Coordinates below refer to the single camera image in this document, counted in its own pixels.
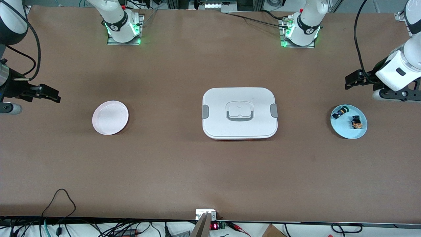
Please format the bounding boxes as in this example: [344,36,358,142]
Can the white lidded storage box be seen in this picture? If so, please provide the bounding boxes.
[202,87,279,141]

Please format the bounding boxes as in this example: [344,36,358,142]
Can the brown cardboard box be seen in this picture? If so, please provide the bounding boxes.
[261,224,287,237]

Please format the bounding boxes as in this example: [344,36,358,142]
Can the light blue round plate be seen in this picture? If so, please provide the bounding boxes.
[330,104,368,140]

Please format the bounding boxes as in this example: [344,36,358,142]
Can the aluminium corner profile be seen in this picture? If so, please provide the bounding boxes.
[394,10,413,37]

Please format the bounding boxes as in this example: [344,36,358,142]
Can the pink round plate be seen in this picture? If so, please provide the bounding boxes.
[92,100,129,136]

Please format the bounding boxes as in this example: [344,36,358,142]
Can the black power adapter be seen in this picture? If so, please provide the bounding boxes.
[113,229,139,237]

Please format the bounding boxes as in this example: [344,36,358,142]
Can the green push-button switch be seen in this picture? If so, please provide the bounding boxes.
[332,106,350,120]

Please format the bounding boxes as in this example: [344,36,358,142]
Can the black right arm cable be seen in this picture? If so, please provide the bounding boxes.
[5,16,41,81]

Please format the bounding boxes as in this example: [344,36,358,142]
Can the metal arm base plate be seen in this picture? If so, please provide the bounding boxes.
[280,16,316,49]
[107,15,144,45]

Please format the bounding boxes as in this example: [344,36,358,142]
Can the thin black looped cable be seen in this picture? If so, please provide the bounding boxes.
[41,188,77,231]

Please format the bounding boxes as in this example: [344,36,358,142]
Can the thick black base cable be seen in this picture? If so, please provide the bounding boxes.
[225,9,290,29]

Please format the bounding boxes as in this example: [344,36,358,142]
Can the black coiled cable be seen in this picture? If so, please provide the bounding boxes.
[331,223,364,235]

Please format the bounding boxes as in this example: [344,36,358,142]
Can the metal frame with light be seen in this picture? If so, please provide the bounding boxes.
[189,0,238,13]

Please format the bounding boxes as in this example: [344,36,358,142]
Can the red wires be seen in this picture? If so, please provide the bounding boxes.
[229,223,251,237]

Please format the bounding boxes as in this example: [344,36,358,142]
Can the white mount bracket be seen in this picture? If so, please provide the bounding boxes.
[195,209,217,220]

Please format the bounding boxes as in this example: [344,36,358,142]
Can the aluminium camera mount bar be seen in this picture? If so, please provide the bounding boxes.
[190,212,212,237]

